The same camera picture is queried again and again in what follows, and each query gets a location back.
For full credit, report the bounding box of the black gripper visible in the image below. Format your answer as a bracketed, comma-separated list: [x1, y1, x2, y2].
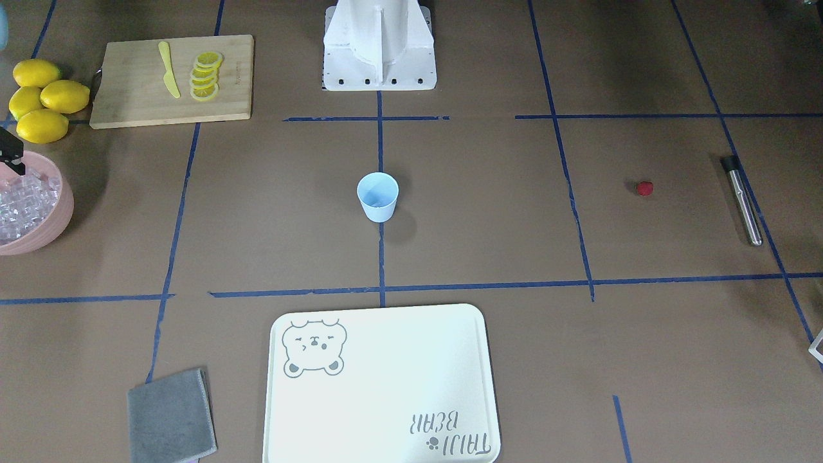
[0, 128, 26, 176]

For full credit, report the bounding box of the light blue plastic cup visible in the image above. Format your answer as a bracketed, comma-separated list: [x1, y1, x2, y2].
[356, 172, 399, 223]

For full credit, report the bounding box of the red strawberry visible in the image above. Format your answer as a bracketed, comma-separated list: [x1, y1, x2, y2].
[635, 181, 655, 197]

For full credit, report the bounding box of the clear ice cubes pile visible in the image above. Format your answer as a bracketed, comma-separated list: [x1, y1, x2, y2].
[1, 168, 62, 245]

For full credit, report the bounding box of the yellow lemon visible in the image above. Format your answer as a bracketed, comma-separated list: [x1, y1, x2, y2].
[12, 59, 62, 88]
[39, 80, 91, 114]
[17, 109, 69, 144]
[8, 87, 44, 121]

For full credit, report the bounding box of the pink bowl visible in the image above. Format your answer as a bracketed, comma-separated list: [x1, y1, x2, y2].
[1, 150, 74, 256]

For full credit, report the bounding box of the yellow plastic knife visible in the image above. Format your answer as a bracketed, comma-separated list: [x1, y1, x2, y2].
[157, 41, 181, 98]

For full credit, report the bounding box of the wooden cutting board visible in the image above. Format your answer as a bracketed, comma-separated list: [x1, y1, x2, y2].
[90, 35, 255, 129]

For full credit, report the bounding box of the lemon slices stack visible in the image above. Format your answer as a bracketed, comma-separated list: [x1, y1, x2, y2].
[188, 51, 224, 102]

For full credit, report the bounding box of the grey folded cloth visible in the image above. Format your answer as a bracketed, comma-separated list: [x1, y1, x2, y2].
[127, 368, 217, 462]

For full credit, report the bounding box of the white bear serving tray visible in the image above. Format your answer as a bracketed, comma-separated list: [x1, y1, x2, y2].
[262, 303, 502, 462]

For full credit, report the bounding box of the steel muddler black tip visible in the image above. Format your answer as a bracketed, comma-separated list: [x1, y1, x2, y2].
[720, 155, 763, 246]

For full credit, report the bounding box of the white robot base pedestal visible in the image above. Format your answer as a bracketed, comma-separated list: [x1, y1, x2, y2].
[321, 1, 437, 91]

